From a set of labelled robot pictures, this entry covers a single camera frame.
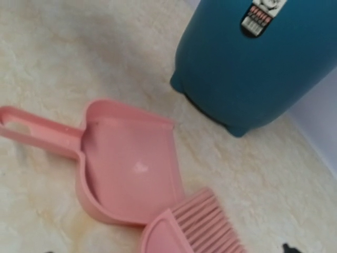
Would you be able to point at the teal plastic waste bin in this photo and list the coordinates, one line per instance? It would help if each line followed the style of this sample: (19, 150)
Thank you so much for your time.
(244, 63)

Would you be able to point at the pink hand brush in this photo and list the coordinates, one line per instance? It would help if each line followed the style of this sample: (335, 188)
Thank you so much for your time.
(197, 224)

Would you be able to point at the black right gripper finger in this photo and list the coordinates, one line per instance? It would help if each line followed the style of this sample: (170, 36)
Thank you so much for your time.
(288, 249)

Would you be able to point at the pink plastic dustpan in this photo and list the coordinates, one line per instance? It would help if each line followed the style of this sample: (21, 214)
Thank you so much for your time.
(127, 168)

